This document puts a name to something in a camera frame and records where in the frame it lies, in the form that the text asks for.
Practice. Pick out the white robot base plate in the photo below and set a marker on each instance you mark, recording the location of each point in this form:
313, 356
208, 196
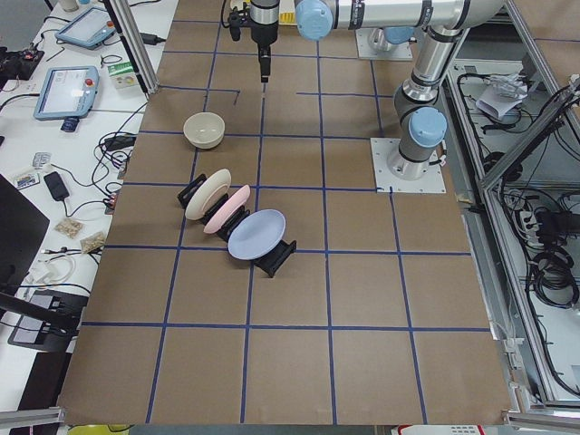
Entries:
394, 174

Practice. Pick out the black monitor stand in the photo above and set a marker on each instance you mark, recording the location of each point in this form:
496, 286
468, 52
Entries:
48, 321

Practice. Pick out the far blue teach pendant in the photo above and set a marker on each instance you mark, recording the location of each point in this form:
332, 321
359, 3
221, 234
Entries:
88, 30

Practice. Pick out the near blue teach pendant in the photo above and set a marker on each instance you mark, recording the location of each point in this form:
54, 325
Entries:
67, 92

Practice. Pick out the blue plate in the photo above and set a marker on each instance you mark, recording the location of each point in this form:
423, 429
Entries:
257, 234

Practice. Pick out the blue teach pendant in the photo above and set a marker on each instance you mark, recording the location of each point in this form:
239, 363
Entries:
67, 92
88, 30

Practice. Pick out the pink plate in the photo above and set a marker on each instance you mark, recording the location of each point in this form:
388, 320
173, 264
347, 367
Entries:
237, 200

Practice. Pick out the aluminium frame post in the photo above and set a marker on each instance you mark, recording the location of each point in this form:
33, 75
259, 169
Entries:
128, 31

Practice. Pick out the cream plate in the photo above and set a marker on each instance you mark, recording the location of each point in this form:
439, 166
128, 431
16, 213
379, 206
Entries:
208, 194

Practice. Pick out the green white small box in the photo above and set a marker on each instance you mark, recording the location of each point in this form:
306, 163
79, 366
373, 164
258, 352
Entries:
122, 75

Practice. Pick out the beige ceramic bowl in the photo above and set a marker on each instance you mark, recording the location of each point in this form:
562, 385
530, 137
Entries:
204, 130

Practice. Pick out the black dish rack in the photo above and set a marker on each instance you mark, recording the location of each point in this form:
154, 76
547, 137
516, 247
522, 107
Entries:
270, 262

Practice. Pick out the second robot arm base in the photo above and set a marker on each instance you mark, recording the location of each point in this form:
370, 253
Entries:
385, 44

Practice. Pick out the black power adapter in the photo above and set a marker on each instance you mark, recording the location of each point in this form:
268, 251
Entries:
55, 184

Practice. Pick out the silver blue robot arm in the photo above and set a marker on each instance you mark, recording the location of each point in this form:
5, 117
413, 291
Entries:
445, 24

